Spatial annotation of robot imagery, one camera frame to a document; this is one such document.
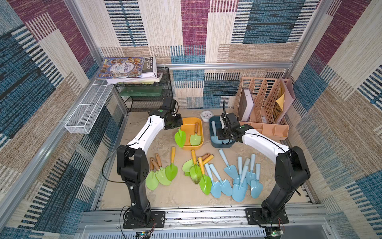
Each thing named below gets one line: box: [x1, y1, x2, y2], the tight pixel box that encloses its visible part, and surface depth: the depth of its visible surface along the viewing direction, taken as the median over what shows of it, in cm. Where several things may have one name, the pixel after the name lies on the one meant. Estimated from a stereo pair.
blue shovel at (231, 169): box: [218, 148, 239, 179], surface depth 91 cm
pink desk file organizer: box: [235, 77, 296, 141], surface depth 102 cm
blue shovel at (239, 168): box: [237, 156, 244, 185], surface depth 88 cm
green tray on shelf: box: [119, 86, 163, 97], surface depth 101 cm
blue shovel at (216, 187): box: [204, 163, 222, 199], surface depth 84 cm
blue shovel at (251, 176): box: [246, 153, 258, 186], surface depth 89 cm
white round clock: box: [199, 110, 215, 123], surface depth 117 cm
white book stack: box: [106, 56, 163, 85], surface depth 84 cm
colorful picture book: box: [96, 57, 145, 80], surface depth 83 cm
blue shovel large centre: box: [231, 158, 251, 203], surface depth 84 cm
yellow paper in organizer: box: [275, 92, 286, 112], surface depth 91 cm
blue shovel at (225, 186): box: [209, 163, 233, 197], surface depth 85 cm
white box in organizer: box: [241, 89, 255, 122], surface depth 101 cm
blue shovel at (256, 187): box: [250, 163, 264, 200], surface depth 83 cm
